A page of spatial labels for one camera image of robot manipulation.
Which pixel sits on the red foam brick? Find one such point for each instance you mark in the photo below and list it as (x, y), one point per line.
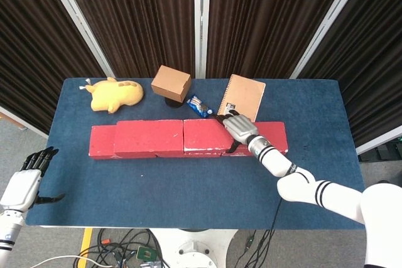
(100, 142)
(273, 136)
(176, 155)
(201, 134)
(147, 136)

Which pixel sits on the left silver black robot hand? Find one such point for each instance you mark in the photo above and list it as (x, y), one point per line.
(23, 186)

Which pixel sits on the black mesh pen cup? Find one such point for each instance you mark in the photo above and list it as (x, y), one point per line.
(173, 105)

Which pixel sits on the kraft spiral notebook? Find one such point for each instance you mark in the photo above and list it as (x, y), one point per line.
(245, 95)

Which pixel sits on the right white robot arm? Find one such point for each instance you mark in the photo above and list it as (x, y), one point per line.
(329, 192)

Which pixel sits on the white partition frame post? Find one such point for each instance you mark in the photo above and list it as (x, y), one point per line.
(201, 23)
(78, 23)
(329, 20)

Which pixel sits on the brown cardboard box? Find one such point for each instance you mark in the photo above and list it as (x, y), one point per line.
(169, 83)

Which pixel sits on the yellow plush toy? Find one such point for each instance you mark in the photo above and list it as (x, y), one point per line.
(119, 93)

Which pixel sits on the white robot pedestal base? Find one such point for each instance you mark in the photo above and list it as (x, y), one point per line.
(194, 249)

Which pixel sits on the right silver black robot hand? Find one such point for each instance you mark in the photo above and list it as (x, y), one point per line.
(242, 128)

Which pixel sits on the blue cookie packet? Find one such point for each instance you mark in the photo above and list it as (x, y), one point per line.
(198, 106)

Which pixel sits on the blue table cloth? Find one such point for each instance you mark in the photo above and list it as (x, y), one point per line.
(172, 192)

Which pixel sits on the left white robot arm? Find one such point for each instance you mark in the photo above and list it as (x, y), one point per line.
(9, 227)

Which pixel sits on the green circuit board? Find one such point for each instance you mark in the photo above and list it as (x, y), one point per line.
(146, 253)

